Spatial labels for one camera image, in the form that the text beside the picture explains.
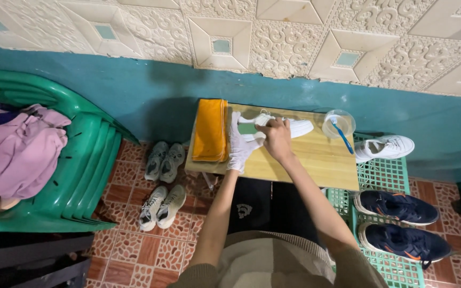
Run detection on white sneaker with green heel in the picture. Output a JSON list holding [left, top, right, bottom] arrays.
[[236, 110, 315, 143]]

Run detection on blue toothbrush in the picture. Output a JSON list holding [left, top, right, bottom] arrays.
[[329, 115, 355, 155]]

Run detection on plain white sneaker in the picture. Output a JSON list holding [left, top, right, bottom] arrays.
[[354, 135, 415, 164]]

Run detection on orange folded cloth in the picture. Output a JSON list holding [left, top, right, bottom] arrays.
[[192, 99, 229, 163]]

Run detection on navy sneaker with orange mark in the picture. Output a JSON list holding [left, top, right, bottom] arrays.
[[353, 190, 440, 227], [358, 222, 453, 270]]

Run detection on person's left hand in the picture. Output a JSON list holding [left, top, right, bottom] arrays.
[[226, 111, 265, 175]]

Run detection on small wooden table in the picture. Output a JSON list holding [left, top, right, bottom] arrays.
[[184, 100, 360, 192]]

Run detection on person's black trousers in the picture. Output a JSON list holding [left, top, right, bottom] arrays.
[[227, 177, 322, 245]]

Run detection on green plastic crate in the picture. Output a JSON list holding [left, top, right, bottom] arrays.
[[325, 132, 426, 288]]

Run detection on person's right hand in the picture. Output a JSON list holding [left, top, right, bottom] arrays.
[[255, 118, 296, 165]]

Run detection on grey worn sneaker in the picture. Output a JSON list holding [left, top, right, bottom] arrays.
[[144, 141, 170, 182], [159, 143, 186, 184]]

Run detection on dark wooden furniture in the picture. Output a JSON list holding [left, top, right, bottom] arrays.
[[0, 232, 95, 288]]

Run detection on person's beige sweater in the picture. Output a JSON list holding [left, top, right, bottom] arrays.
[[167, 230, 390, 288]]

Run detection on stack of green plastic chairs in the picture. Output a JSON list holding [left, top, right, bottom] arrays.
[[0, 67, 140, 233]]

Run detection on grey white running sneaker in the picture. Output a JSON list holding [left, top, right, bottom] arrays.
[[156, 184, 187, 230], [139, 186, 169, 232]]

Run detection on pink garment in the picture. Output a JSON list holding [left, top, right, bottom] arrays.
[[0, 103, 72, 200]]

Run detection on clear plastic cup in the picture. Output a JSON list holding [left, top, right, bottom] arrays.
[[321, 109, 357, 140]]

